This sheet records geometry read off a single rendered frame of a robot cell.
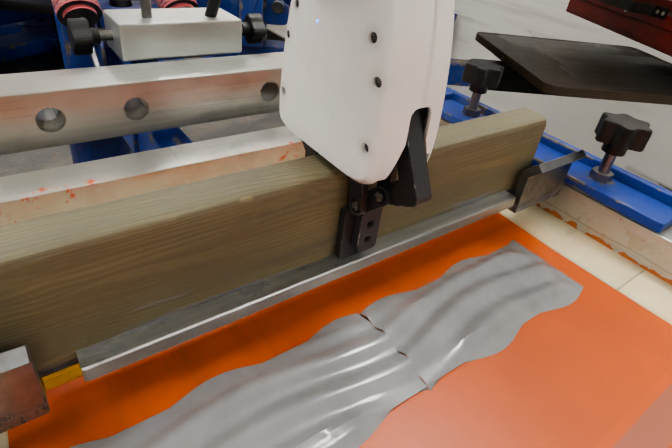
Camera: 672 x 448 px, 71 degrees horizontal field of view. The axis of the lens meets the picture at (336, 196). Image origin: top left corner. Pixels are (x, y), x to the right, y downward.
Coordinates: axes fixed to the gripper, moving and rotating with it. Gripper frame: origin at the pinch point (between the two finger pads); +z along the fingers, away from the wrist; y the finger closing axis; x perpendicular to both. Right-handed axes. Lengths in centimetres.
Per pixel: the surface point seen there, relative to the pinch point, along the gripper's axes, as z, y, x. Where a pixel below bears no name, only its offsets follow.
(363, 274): 6.0, 0.9, 2.3
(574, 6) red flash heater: -1, -45, 106
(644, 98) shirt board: 8, -13, 83
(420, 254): 6.1, 1.3, 8.1
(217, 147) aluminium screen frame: 2.6, -16.5, -1.9
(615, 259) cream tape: 6.2, 10.3, 23.7
